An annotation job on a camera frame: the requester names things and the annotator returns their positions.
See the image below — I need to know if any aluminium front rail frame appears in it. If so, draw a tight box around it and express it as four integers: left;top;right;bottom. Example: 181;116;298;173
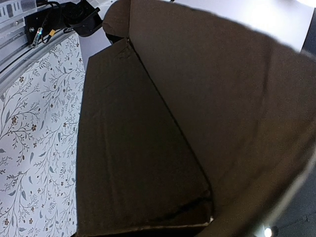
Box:
0;0;114;94

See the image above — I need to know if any brown cardboard paper box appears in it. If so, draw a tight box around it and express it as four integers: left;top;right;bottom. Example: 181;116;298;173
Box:
76;0;316;237

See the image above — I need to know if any floral patterned table mat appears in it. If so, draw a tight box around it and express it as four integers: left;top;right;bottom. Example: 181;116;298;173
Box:
0;35;85;237

